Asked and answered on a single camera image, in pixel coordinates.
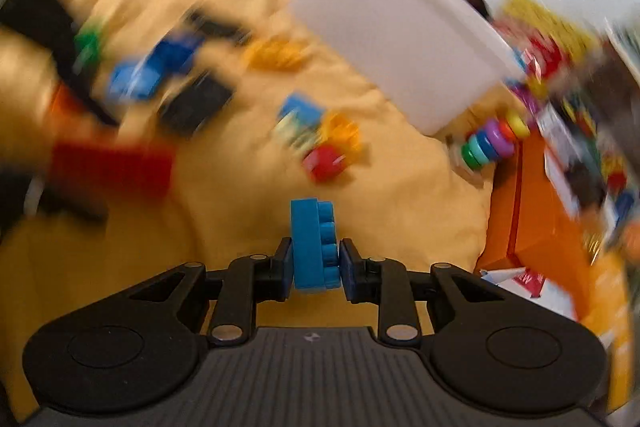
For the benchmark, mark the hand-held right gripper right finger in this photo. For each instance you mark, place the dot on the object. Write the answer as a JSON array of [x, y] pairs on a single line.
[[348, 274]]

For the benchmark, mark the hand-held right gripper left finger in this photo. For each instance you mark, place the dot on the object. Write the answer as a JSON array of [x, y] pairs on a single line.
[[286, 274]]

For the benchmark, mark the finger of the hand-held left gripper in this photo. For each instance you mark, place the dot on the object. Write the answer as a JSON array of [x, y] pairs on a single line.
[[60, 207], [85, 92]]

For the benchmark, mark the light blue toy brick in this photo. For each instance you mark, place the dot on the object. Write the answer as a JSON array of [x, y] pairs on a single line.
[[307, 247], [135, 79]]

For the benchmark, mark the long red toy brick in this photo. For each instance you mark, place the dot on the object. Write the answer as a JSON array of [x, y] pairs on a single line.
[[115, 169]]

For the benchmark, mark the white plastic bin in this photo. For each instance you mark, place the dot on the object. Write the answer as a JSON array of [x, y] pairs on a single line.
[[390, 32]]

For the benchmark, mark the yellow blanket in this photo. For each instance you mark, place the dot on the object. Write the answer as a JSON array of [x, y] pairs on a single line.
[[210, 217]]

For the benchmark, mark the dark blue toy brick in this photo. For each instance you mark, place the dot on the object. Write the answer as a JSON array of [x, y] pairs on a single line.
[[175, 52]]

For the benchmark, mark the black toy brick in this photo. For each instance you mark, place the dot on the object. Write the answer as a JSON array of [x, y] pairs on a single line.
[[195, 104], [217, 27]]

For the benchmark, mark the small red toy brick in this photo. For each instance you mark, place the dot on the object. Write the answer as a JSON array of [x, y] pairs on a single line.
[[327, 162]]

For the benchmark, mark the pale green toy brick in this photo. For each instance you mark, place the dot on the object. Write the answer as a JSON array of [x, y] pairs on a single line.
[[292, 134]]

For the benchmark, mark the orange toy brick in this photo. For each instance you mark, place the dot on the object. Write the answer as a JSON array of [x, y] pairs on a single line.
[[342, 132]]

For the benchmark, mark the white red paper packet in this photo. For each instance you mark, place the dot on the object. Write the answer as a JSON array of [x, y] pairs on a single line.
[[525, 292]]

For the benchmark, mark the yellow toy brick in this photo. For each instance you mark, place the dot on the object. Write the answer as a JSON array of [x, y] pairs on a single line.
[[277, 53]]

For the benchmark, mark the orange cardboard box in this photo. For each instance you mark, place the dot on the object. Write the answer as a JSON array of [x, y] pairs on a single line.
[[540, 217]]

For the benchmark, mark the pink foil wrap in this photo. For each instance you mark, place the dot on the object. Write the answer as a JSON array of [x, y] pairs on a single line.
[[525, 94]]

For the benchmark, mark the black tape dispenser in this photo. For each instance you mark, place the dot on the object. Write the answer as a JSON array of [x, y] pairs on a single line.
[[585, 182]]

